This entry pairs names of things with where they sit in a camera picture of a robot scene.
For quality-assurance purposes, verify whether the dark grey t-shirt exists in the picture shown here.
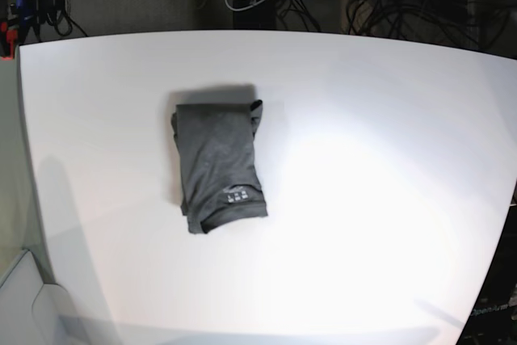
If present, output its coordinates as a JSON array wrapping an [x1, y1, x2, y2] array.
[[170, 100, 268, 234]]

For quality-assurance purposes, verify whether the red clamp tool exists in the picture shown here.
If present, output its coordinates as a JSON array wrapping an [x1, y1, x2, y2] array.
[[1, 19, 18, 61]]

